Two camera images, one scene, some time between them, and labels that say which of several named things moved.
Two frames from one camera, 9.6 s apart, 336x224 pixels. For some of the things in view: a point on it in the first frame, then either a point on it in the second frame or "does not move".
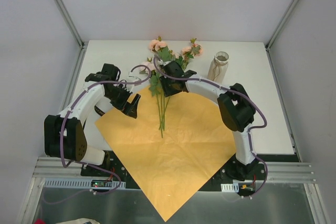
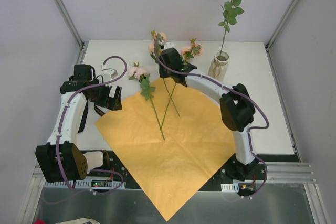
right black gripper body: (166, 85) → (163, 54)
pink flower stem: (148, 68) → (142, 74)
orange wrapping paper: (196, 145) does not move
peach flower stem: (161, 50) → (160, 38)
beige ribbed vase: (219, 67) does not move
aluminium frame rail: (46, 168) does not move
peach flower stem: (193, 50) does not move
